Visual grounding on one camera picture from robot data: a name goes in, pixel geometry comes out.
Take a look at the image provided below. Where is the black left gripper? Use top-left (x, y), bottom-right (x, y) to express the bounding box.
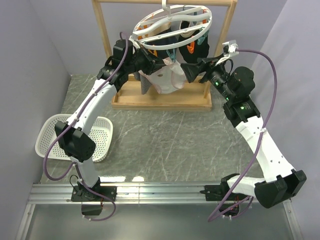
top-left (126, 45), bottom-right (169, 76)

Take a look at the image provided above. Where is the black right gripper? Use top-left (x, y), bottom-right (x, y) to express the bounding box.
top-left (180, 54), bottom-right (236, 102)

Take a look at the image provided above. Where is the white pink-trimmed underwear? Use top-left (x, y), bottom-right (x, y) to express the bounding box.
top-left (139, 60), bottom-right (187, 94)

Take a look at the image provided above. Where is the white oval clip hanger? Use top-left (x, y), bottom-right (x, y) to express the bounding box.
top-left (131, 1), bottom-right (213, 50)

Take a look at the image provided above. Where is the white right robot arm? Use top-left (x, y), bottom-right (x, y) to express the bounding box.
top-left (181, 57), bottom-right (307, 209)

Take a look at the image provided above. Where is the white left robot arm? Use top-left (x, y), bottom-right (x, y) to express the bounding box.
top-left (54, 39), bottom-right (166, 202)

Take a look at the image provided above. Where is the navy blue underwear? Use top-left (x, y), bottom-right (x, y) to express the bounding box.
top-left (142, 27), bottom-right (178, 63)

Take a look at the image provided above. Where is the black underwear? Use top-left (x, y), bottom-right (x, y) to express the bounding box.
top-left (178, 21), bottom-right (210, 64)

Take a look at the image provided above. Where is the grey striped underwear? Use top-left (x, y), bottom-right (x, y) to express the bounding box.
top-left (133, 72), bottom-right (152, 95)

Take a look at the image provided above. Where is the orange clothes peg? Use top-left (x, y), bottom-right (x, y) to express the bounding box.
top-left (186, 41), bottom-right (195, 54)
top-left (148, 49), bottom-right (158, 57)

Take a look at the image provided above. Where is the teal clothes peg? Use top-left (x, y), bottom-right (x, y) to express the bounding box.
top-left (197, 35), bottom-right (207, 46)
top-left (166, 48), bottom-right (177, 63)
top-left (202, 30), bottom-right (209, 38)

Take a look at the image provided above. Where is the white perforated plastic basket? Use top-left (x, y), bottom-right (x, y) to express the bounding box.
top-left (35, 113), bottom-right (114, 163)

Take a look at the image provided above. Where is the wooden hanging rack frame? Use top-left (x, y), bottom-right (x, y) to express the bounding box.
top-left (92, 0), bottom-right (237, 112)

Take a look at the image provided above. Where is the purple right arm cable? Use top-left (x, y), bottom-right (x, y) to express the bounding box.
top-left (207, 48), bottom-right (277, 223)

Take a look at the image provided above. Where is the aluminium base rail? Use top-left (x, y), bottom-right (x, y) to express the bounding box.
top-left (14, 74), bottom-right (305, 240)

